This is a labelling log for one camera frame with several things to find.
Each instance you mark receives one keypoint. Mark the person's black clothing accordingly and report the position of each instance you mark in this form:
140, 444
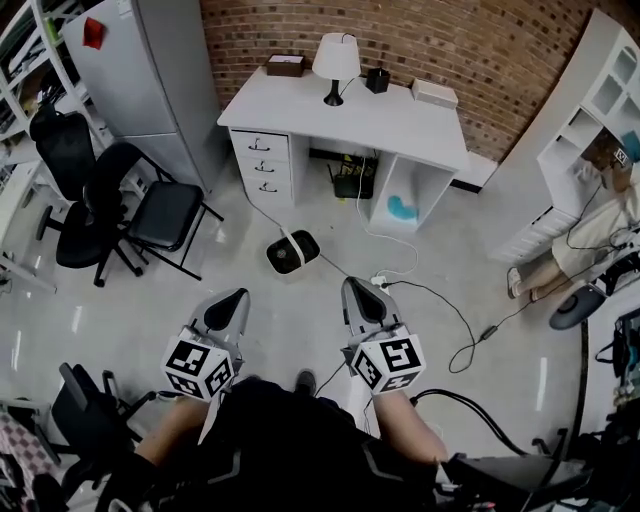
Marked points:
285, 450

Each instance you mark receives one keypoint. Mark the white desk with drawers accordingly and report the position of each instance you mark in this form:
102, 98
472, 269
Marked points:
380, 125

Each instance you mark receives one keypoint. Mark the black folding chair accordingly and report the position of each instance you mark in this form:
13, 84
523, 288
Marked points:
167, 215

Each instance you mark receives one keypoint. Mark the pink checkered cloth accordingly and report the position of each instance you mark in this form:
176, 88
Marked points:
20, 450

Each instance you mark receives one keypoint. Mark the white shade table lamp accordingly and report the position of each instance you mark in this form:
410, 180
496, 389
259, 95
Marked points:
336, 57

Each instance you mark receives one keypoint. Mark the black pen holder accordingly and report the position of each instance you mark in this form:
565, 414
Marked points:
377, 81

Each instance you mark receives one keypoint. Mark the blue soft object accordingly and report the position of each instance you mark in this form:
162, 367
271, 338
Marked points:
400, 207

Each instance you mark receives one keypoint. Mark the person's dark shoe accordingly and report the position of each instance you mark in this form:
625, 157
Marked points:
305, 381

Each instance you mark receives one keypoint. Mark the black wheeled chair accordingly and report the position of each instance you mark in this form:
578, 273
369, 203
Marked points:
85, 415

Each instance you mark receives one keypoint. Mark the black mesh office chair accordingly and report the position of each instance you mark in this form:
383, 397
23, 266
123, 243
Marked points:
65, 150

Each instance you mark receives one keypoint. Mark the black router with antennas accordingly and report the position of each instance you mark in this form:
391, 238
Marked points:
354, 185

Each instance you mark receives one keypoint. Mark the white power strip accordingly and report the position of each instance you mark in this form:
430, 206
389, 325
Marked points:
380, 281

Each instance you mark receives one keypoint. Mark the white bookshelf cabinet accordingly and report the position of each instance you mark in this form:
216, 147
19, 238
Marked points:
570, 165

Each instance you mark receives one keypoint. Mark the person's left forearm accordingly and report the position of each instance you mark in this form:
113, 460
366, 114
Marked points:
175, 430

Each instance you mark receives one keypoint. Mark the person's right forearm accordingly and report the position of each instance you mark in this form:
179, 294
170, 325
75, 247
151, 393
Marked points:
405, 425

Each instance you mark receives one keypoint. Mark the white flat box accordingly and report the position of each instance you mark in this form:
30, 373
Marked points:
434, 93

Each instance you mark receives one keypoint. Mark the white open shelf rack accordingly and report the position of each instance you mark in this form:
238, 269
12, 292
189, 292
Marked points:
30, 60

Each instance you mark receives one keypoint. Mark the black round stool seat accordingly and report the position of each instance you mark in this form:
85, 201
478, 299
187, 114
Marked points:
575, 305

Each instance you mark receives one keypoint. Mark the red cloth patch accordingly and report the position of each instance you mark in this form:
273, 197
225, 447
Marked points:
93, 32

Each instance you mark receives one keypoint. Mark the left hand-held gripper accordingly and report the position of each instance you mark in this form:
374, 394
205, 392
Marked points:
200, 360

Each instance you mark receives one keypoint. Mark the dark brown box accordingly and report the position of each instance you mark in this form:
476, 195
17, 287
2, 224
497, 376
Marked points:
285, 66

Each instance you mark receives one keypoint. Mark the grey metal cabinet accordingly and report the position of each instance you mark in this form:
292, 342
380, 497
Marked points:
150, 90

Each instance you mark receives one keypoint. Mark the white side table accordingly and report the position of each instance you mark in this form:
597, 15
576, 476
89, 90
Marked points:
20, 195

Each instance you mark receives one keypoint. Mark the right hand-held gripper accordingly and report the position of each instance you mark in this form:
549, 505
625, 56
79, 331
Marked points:
385, 360

